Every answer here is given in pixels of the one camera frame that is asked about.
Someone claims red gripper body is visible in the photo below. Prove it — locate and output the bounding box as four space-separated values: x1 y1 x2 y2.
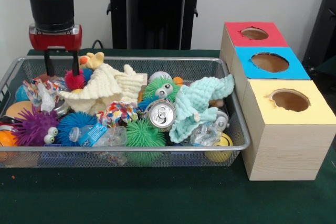
28 26 83 52

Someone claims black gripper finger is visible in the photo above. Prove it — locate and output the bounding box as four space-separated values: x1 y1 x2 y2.
43 49 56 77
70 50 80 77

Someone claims multicolour spiky caterpillar toy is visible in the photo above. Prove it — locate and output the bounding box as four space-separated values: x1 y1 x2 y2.
65 68 94 90

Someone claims yellow plush duck toy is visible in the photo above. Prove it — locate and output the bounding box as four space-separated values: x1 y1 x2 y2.
78 51 105 70

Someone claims wooden box with three holes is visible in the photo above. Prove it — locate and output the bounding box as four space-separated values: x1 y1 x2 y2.
219 21 336 182

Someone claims cream waffle cloth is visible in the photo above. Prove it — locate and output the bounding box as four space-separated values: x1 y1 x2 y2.
57 63 148 113

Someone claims blue spiky ball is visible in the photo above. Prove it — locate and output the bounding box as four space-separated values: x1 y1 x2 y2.
56 111 99 147

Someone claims small colourful crumpled paper ball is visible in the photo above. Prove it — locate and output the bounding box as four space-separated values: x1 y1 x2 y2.
96 100 139 127

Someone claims purple spiky ball with eyes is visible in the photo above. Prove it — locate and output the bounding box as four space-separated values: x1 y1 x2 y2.
13 107 60 146

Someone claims crushed bottle with blue label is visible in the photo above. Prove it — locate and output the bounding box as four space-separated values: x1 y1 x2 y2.
68 123 128 148

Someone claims green spiky ball with eyes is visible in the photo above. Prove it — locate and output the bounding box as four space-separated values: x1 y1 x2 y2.
143 76 182 104

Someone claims plain green spiky ball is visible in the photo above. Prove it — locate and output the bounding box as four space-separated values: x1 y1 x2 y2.
125 118 166 148

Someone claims silver drink can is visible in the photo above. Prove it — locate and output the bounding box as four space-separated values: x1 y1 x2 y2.
148 100 177 130

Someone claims mint waffle cloth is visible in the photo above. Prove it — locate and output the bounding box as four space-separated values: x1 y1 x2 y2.
169 74 235 143

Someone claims dark green table cloth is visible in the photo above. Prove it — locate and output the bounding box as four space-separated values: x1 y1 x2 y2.
0 48 336 224
313 55 336 79

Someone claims black stand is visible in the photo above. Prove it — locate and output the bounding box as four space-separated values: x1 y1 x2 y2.
301 0 336 78

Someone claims black cable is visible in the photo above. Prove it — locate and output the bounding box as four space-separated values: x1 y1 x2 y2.
91 39 106 50

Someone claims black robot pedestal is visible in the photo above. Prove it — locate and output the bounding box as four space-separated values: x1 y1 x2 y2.
101 0 212 50

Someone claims silver wire mesh bin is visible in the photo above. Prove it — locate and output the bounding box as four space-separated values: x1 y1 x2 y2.
0 55 251 169

